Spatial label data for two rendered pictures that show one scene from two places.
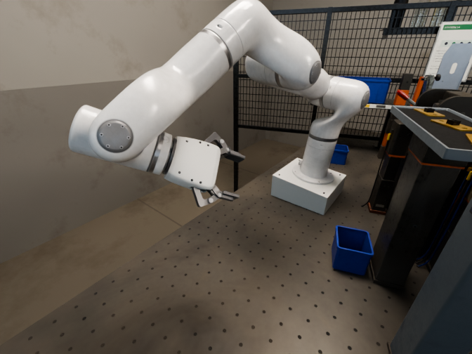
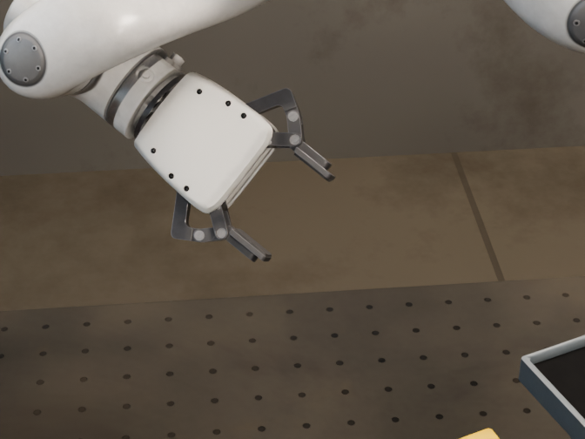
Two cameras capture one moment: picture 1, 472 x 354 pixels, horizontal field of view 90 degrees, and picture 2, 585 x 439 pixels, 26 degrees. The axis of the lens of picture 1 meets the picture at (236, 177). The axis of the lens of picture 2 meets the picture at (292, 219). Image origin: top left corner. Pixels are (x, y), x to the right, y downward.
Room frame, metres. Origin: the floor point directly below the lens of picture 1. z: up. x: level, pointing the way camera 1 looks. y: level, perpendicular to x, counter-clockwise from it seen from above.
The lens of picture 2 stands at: (-0.18, -0.67, 1.70)
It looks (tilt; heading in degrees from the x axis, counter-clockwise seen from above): 35 degrees down; 46
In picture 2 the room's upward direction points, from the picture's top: straight up
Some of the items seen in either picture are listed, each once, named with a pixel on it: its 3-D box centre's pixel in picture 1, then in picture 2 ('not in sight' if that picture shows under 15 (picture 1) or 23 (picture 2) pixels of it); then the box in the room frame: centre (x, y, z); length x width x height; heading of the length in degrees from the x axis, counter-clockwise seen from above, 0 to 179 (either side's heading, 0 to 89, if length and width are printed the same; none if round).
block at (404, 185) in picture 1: (409, 213); not in sight; (0.50, -0.46, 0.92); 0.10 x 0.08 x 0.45; 162
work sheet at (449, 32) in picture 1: (453, 53); not in sight; (1.55, -1.27, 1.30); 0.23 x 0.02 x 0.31; 72
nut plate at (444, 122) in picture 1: (453, 122); not in sight; (0.50, -0.47, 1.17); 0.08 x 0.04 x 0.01; 1
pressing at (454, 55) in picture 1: (447, 81); not in sight; (1.30, -1.09, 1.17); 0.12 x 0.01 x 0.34; 72
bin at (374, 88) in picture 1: (359, 88); not in sight; (1.58, -0.79, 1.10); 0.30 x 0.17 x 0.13; 64
